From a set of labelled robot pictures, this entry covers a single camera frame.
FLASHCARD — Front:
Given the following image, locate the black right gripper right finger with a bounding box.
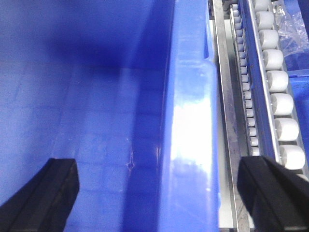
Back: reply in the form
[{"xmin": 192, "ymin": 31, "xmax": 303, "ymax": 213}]
[{"xmin": 237, "ymin": 156, "xmax": 309, "ymax": 232}]

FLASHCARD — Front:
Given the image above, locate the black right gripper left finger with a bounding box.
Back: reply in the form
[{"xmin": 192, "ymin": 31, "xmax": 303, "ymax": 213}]
[{"xmin": 0, "ymin": 159, "xmax": 79, "ymax": 232}]

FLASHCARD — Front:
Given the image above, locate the blue plastic bin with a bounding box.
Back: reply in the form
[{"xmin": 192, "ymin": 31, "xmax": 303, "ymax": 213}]
[{"xmin": 0, "ymin": 0, "xmax": 220, "ymax": 232}]

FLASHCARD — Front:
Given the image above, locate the left white roller track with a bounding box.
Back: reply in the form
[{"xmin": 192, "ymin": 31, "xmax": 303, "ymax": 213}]
[{"xmin": 229, "ymin": 2, "xmax": 260, "ymax": 156}]

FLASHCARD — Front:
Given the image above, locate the white roller track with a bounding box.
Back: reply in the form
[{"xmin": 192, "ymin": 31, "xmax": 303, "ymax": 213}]
[
  {"xmin": 229, "ymin": 2, "xmax": 260, "ymax": 156},
  {"xmin": 248, "ymin": 0, "xmax": 309, "ymax": 180}
]

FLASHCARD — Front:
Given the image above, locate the right white roller track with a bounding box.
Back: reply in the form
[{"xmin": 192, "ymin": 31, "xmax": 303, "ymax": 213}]
[{"xmin": 248, "ymin": 0, "xmax": 309, "ymax": 180}]

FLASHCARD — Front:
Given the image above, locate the clear plastic bag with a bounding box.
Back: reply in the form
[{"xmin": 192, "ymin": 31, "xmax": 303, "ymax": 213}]
[{"xmin": 271, "ymin": 0, "xmax": 309, "ymax": 71}]

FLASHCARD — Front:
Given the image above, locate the blue centre guide rail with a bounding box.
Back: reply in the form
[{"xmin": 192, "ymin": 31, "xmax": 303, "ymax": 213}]
[{"xmin": 239, "ymin": 0, "xmax": 275, "ymax": 159}]

